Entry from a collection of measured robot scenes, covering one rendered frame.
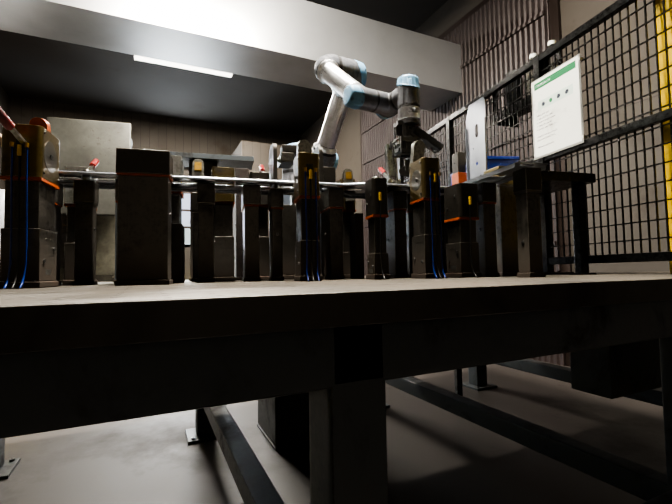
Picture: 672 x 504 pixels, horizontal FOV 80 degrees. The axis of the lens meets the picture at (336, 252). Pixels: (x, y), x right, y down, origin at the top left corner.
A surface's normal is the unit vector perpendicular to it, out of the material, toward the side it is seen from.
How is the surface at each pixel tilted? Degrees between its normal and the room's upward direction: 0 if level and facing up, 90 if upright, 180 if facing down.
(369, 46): 90
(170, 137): 90
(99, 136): 90
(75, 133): 90
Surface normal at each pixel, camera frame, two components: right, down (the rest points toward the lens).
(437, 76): 0.42, -0.05
